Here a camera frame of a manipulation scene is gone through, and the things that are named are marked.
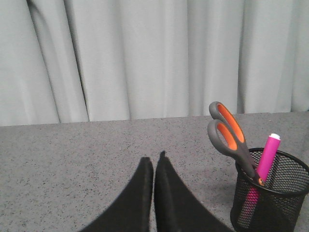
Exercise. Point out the grey orange scissors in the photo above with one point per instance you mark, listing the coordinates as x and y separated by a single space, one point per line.
228 138

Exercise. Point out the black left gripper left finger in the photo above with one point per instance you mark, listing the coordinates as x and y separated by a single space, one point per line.
130 212

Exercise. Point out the grey curtain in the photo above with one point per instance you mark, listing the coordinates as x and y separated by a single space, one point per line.
94 60

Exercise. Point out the magenta marker pen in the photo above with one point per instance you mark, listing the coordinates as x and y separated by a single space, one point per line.
263 169

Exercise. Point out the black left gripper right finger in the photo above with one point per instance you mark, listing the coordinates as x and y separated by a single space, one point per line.
176 208

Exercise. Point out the black mesh pen cup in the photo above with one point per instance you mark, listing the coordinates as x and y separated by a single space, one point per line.
274 207

